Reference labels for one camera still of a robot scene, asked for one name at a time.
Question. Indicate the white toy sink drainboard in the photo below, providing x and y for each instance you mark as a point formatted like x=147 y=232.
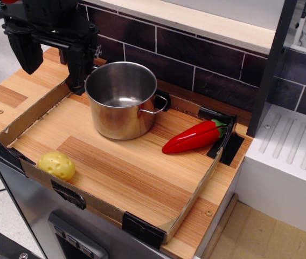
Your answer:
x=272 y=178

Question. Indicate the dark grey vertical post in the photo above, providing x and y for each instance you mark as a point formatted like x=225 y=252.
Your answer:
x=283 y=38

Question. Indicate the light wooden shelf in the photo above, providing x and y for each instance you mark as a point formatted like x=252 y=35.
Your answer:
x=214 y=27

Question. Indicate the toy oven front panel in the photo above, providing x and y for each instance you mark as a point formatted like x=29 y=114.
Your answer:
x=73 y=243

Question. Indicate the cardboard fence with black tape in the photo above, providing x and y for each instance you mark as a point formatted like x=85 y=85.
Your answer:
x=179 y=194

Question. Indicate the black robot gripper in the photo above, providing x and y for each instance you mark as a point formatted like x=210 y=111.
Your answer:
x=55 y=23

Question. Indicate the red toy chili pepper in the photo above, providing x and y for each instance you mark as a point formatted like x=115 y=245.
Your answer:
x=203 y=134

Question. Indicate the stainless steel metal pot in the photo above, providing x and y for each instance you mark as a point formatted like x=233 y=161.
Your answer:
x=123 y=100

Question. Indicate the yellow toy potato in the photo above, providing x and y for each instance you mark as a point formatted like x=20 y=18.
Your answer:
x=57 y=164

